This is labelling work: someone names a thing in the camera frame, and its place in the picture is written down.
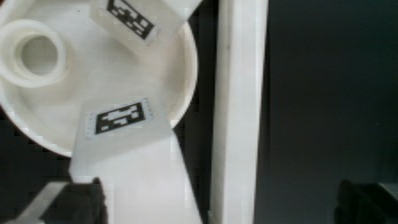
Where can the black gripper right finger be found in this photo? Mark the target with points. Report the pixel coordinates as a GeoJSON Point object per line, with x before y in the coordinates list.
{"type": "Point", "coordinates": [367, 203]}

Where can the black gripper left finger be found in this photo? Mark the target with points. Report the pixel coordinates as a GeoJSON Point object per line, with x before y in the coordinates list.
{"type": "Point", "coordinates": [68, 204]}

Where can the white stool leg with tag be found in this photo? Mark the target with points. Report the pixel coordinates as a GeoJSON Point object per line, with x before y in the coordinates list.
{"type": "Point", "coordinates": [143, 21]}
{"type": "Point", "coordinates": [127, 155]}

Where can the white round stool seat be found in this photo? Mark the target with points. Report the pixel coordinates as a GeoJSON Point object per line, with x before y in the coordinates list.
{"type": "Point", "coordinates": [109, 71]}

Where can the white right fence rail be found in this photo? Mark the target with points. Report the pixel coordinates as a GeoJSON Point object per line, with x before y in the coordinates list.
{"type": "Point", "coordinates": [239, 88]}

